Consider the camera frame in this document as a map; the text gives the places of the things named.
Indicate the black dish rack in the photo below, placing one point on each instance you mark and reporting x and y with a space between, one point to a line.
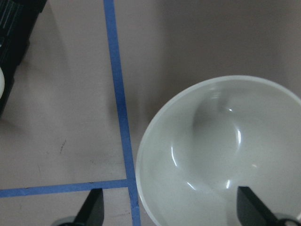
17 20

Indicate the cream plate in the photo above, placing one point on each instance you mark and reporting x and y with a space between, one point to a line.
2 82

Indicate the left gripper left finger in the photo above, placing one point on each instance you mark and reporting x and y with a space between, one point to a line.
92 210

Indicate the white bowl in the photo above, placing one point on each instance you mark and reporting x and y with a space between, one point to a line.
212 138

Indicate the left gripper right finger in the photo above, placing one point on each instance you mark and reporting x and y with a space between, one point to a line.
251 211

